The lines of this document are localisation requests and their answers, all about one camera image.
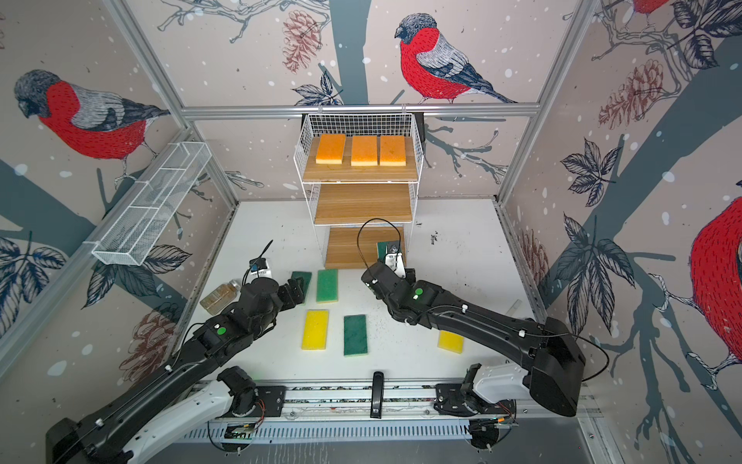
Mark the dark green sponge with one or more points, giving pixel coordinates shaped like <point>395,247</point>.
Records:
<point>304,277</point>
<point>386,248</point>
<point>355,336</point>

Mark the black handle on rail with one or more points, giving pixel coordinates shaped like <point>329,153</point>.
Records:
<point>377,395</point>

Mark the white wire three-tier shelf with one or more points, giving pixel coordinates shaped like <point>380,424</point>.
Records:
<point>399,123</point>

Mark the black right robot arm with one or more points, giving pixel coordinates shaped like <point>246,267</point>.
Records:
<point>553,362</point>

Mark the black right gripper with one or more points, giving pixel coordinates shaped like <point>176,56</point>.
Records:
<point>407,283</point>

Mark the white wire wall basket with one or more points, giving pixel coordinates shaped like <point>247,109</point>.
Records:
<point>136,230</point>

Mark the yellow sponge right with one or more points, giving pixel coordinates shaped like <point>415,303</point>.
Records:
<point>451,342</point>

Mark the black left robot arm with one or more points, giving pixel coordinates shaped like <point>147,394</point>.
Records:
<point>103,436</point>

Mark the bottom wooden shelf board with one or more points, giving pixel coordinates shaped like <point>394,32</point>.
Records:
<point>350,248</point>

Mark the top wooden shelf board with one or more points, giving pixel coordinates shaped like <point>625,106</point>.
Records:
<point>345,173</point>

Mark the yellow sponge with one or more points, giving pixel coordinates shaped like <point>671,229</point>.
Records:
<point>315,331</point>
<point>451,342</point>

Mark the light green sponge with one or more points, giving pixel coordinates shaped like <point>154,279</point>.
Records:
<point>327,286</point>

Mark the yellow sponge left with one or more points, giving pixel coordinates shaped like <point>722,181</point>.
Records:
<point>315,331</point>

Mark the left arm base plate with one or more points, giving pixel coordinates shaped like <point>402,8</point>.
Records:
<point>259,402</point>

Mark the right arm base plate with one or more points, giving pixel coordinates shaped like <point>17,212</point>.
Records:
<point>460,400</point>

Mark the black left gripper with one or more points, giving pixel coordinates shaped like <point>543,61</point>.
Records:
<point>291,300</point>

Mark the orange sponge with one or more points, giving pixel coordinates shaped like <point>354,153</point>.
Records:
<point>364,151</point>
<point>392,151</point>
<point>331,149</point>

